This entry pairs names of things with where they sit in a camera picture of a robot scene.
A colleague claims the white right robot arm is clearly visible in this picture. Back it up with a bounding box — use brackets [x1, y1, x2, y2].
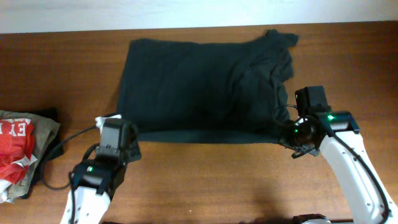
[279, 111, 397, 223]

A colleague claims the grey folded t-shirt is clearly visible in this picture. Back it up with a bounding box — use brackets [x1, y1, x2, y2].
[1, 110, 60, 202]

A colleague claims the black folded garment in pile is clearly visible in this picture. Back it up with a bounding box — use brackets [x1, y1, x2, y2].
[18, 107, 65, 200]

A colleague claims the dark green t-shirt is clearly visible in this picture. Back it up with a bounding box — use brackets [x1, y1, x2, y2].
[116, 30, 299, 144]

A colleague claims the red white printed t-shirt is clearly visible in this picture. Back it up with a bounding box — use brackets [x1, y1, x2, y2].
[1, 118, 37, 203]

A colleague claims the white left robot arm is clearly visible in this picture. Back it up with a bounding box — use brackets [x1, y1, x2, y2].
[61, 114, 142, 224]

